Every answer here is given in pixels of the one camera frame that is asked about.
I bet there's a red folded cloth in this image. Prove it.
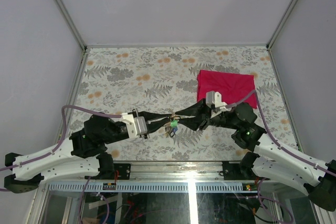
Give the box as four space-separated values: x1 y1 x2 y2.
197 70 255 104

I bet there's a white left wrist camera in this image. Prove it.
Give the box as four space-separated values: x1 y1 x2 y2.
120 109 148 138

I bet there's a metal keyring with clips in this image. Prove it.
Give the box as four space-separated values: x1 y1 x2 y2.
165 114 181 138

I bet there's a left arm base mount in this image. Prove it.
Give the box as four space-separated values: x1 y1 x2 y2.
102 163 131 180

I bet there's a left aluminium frame post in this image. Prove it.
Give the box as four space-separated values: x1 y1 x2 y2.
53 0 87 52

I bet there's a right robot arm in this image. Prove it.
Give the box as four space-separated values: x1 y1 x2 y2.
176 99 335 211

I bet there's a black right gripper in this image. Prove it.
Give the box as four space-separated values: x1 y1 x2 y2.
175 98 240 131

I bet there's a green key tag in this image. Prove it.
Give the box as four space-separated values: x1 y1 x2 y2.
170 120 178 127

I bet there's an aluminium frame post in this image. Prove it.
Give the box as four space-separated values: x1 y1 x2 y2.
266 0 299 50
53 0 87 52

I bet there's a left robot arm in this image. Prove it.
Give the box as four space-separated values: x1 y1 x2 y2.
1 111 171 194

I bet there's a right aluminium frame post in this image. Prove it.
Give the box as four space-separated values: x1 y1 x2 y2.
266 0 299 50

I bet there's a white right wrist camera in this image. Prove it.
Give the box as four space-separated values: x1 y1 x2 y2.
205 91 230 118

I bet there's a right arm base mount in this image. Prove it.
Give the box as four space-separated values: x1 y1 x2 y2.
221 161 245 180

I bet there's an aluminium front rail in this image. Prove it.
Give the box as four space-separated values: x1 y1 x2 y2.
39 161 322 193

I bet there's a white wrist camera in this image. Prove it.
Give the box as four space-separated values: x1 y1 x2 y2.
205 91 230 118
120 109 148 138

